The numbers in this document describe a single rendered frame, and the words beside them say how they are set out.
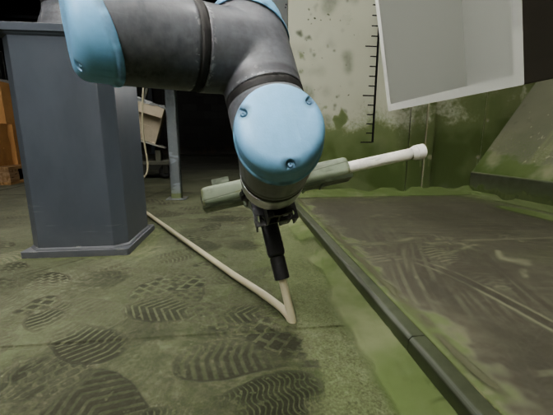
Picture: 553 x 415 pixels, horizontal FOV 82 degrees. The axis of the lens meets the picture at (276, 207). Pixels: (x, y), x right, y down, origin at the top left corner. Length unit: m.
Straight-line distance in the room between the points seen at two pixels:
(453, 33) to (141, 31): 1.37
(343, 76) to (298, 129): 1.58
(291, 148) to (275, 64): 0.10
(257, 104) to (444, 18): 1.31
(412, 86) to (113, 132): 1.10
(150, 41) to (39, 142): 0.82
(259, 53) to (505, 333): 0.54
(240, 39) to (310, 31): 1.54
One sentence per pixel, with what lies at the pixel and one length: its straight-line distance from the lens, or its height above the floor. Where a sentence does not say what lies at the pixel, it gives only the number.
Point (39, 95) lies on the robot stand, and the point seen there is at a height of 0.46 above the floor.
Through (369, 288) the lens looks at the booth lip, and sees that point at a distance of 0.71.
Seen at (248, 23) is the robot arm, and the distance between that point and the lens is 0.38.
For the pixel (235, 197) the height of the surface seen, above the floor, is 0.23.
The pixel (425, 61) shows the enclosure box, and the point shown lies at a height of 0.65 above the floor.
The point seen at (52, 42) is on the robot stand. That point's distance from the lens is 1.13.
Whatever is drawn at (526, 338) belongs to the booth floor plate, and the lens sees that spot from 0.65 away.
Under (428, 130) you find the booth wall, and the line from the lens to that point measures 2.05.
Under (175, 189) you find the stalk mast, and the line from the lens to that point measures 2.03.
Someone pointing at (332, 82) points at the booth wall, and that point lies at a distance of 1.87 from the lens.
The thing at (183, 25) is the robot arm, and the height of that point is 0.44.
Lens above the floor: 0.33
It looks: 11 degrees down
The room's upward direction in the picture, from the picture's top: straight up
